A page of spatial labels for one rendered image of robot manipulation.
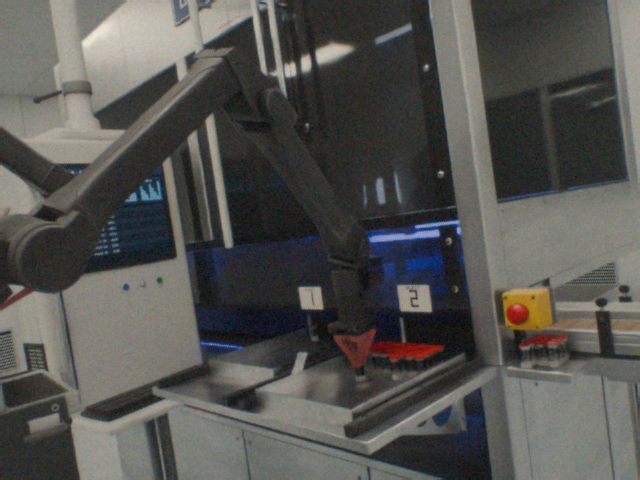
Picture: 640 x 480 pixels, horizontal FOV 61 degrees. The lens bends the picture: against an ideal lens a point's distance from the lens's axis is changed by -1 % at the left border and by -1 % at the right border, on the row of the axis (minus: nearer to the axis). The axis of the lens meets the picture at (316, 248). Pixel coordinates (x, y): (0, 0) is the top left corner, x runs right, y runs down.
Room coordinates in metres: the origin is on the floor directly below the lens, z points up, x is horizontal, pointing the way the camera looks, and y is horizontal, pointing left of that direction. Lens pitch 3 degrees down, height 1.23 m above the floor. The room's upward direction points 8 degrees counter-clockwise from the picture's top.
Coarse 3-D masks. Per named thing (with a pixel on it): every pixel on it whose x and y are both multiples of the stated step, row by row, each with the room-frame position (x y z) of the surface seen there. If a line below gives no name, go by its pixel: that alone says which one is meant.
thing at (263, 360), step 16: (288, 336) 1.56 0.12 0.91; (304, 336) 1.60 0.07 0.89; (240, 352) 1.45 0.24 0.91; (256, 352) 1.48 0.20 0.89; (272, 352) 1.50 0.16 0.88; (288, 352) 1.47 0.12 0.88; (304, 352) 1.45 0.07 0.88; (320, 352) 1.30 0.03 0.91; (336, 352) 1.33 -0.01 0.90; (224, 368) 1.33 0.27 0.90; (240, 368) 1.28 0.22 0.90; (256, 368) 1.24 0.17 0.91; (272, 368) 1.33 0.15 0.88; (288, 368) 1.23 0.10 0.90
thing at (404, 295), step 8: (400, 288) 1.24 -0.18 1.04; (408, 288) 1.23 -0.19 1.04; (416, 288) 1.21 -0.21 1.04; (424, 288) 1.20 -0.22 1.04; (400, 296) 1.25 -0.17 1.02; (408, 296) 1.23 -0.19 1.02; (424, 296) 1.20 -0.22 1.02; (400, 304) 1.25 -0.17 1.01; (408, 304) 1.23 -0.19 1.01; (416, 304) 1.22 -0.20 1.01; (424, 304) 1.20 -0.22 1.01
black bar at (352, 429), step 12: (468, 360) 1.09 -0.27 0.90; (480, 360) 1.11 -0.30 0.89; (444, 372) 1.04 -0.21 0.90; (456, 372) 1.04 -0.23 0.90; (468, 372) 1.07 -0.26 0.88; (432, 384) 0.99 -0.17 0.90; (444, 384) 1.01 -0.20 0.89; (408, 396) 0.94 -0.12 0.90; (420, 396) 0.96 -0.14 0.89; (384, 408) 0.90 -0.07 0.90; (396, 408) 0.91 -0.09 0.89; (360, 420) 0.86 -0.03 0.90; (372, 420) 0.87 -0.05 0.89; (384, 420) 0.89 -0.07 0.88; (348, 432) 0.84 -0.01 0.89; (360, 432) 0.85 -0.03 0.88
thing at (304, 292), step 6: (300, 288) 1.49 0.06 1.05; (306, 288) 1.47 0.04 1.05; (312, 288) 1.46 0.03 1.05; (318, 288) 1.44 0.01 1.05; (300, 294) 1.49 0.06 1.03; (306, 294) 1.48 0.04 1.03; (318, 294) 1.44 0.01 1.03; (306, 300) 1.48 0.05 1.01; (318, 300) 1.45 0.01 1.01; (306, 306) 1.48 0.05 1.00; (312, 306) 1.46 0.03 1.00; (318, 306) 1.45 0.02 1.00
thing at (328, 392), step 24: (336, 360) 1.21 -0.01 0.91; (456, 360) 1.08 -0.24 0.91; (288, 384) 1.11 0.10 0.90; (312, 384) 1.15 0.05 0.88; (336, 384) 1.12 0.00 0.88; (360, 384) 1.10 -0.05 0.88; (384, 384) 1.08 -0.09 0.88; (408, 384) 0.97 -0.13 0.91; (288, 408) 0.99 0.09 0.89; (312, 408) 0.94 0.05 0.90; (336, 408) 0.90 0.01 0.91; (360, 408) 0.89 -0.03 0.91
